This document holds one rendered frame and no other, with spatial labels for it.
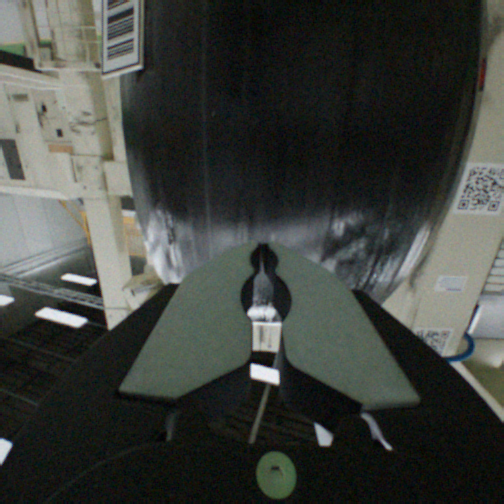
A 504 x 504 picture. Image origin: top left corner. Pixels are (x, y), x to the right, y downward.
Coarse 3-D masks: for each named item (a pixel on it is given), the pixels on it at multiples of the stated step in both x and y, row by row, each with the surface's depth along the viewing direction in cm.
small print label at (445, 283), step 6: (444, 276) 44; (450, 276) 44; (456, 276) 44; (462, 276) 44; (438, 282) 45; (444, 282) 45; (450, 282) 45; (456, 282) 45; (462, 282) 45; (438, 288) 45; (444, 288) 45; (450, 288) 45; (456, 288) 45; (462, 288) 45
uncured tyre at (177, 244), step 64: (192, 0) 16; (256, 0) 16; (320, 0) 16; (384, 0) 16; (448, 0) 16; (192, 64) 17; (256, 64) 17; (320, 64) 17; (384, 64) 17; (448, 64) 17; (128, 128) 21; (192, 128) 18; (256, 128) 18; (320, 128) 18; (384, 128) 18; (448, 128) 18; (192, 192) 20; (256, 192) 19; (320, 192) 19; (384, 192) 19; (448, 192) 21; (192, 256) 23; (320, 256) 22; (384, 256) 22; (256, 320) 33
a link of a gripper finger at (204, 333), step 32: (224, 256) 10; (256, 256) 11; (192, 288) 8; (224, 288) 8; (160, 320) 7; (192, 320) 7; (224, 320) 7; (160, 352) 6; (192, 352) 6; (224, 352) 6; (128, 384) 5; (160, 384) 5; (192, 384) 6; (224, 384) 6
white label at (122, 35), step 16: (112, 0) 18; (128, 0) 18; (144, 0) 17; (112, 16) 18; (128, 16) 18; (144, 16) 17; (112, 32) 18; (128, 32) 18; (112, 48) 18; (128, 48) 18; (112, 64) 19; (128, 64) 18
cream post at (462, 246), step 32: (480, 128) 36; (480, 160) 37; (448, 224) 41; (480, 224) 41; (448, 256) 43; (480, 256) 43; (416, 288) 45; (480, 288) 45; (416, 320) 48; (448, 320) 48; (448, 352) 51
